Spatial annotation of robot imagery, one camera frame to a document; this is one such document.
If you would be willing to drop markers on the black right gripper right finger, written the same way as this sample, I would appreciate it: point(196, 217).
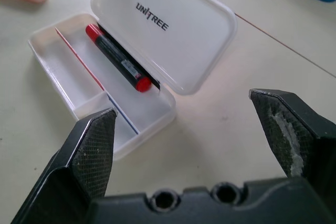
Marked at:
point(291, 129)

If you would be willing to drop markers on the translucent white pencil case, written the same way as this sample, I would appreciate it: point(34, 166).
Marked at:
point(136, 56)

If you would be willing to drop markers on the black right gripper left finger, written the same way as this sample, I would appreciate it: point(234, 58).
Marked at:
point(86, 155)

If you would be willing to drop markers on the red capped black marker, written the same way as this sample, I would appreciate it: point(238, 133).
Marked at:
point(118, 57)

